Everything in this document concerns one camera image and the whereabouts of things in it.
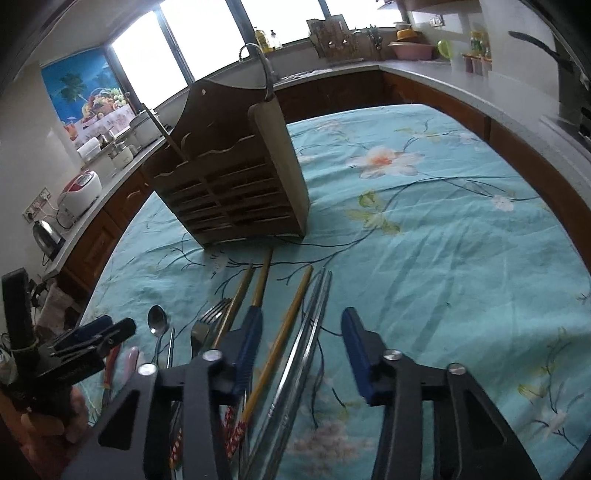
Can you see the steel electric kettle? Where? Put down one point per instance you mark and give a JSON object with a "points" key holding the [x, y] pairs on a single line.
{"points": [[46, 233]]}

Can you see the silver metal chopstick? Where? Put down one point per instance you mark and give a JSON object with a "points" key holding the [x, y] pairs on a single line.
{"points": [[324, 302], [304, 330]]}

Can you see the yellow green drink bottle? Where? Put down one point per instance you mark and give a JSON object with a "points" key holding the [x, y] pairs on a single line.
{"points": [[478, 44]]}

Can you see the blue fruit wall poster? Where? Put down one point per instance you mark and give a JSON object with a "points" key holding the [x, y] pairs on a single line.
{"points": [[69, 87]]}

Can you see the pink spice jar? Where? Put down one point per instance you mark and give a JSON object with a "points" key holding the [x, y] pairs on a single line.
{"points": [[487, 66], [467, 63], [477, 64]]}

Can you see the knife block with knives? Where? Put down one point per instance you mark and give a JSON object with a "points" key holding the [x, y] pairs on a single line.
{"points": [[374, 46]]}

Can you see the white box appliance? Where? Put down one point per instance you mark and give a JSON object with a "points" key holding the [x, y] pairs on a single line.
{"points": [[90, 147]]}

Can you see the dark thin chopstick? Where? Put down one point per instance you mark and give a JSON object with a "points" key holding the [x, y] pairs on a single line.
{"points": [[164, 134]]}

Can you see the brown wooden utensil holder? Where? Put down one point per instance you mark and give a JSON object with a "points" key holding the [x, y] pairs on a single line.
{"points": [[231, 184]]}

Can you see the grey kitchen countertop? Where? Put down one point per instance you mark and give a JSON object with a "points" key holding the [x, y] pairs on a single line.
{"points": [[489, 92]]}

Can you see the small white cooking pot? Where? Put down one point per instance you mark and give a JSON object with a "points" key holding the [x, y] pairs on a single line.
{"points": [[121, 157]]}

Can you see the wall power socket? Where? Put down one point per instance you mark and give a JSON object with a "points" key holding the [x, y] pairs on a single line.
{"points": [[34, 203]]}

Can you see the green plastic item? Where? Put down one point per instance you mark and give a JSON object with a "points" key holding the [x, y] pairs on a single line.
{"points": [[444, 48]]}

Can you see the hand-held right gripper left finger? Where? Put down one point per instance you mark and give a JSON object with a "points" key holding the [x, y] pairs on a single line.
{"points": [[249, 337]]}

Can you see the silver metal spoon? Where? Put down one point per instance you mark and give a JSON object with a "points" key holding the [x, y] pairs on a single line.
{"points": [[157, 318]]}

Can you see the yellow bowl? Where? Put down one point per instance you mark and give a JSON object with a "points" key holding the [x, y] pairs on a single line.
{"points": [[405, 34]]}

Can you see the white wall light switch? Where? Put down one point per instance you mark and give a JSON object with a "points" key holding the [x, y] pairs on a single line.
{"points": [[435, 20]]}

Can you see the pink plastic basin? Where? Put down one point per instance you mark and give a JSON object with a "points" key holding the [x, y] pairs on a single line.
{"points": [[411, 51]]}

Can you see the kitchen window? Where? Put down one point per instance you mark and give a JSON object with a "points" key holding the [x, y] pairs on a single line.
{"points": [[207, 41]]}

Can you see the silver metal fork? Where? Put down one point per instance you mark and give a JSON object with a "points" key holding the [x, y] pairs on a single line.
{"points": [[203, 332]]}

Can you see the person's left hand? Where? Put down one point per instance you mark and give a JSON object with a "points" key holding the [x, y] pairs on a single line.
{"points": [[46, 424]]}

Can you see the large white cooking pot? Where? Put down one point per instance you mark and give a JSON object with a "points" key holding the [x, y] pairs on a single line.
{"points": [[141, 131]]}

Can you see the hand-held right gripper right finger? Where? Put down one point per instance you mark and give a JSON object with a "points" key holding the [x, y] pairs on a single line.
{"points": [[358, 355]]}

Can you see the clear dark capped bottle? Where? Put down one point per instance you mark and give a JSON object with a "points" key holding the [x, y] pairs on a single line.
{"points": [[275, 41]]}

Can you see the curved metal sink faucet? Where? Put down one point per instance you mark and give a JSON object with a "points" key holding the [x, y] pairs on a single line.
{"points": [[263, 57]]}

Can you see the wooden chopstick red patterned end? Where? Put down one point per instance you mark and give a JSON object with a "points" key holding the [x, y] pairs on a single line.
{"points": [[240, 295], [286, 323]]}

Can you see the wooden countertop utensil rack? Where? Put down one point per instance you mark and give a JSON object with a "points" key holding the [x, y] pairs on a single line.
{"points": [[332, 37]]}

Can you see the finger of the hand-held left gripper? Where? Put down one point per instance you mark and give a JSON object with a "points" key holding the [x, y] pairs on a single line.
{"points": [[87, 328], [117, 331]]}

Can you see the white and red rice cooker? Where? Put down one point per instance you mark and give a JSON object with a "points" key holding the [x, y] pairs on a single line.
{"points": [[83, 189]]}

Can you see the teal floral tablecloth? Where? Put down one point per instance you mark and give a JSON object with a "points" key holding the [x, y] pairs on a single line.
{"points": [[438, 254]]}

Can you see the black frying pan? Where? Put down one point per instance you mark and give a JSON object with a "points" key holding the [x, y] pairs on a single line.
{"points": [[540, 46]]}

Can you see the yellow oil bottle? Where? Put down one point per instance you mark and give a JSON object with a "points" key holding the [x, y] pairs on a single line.
{"points": [[262, 40]]}

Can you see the pair of wooden chopsticks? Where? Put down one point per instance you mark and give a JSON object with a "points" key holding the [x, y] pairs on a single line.
{"points": [[263, 277]]}

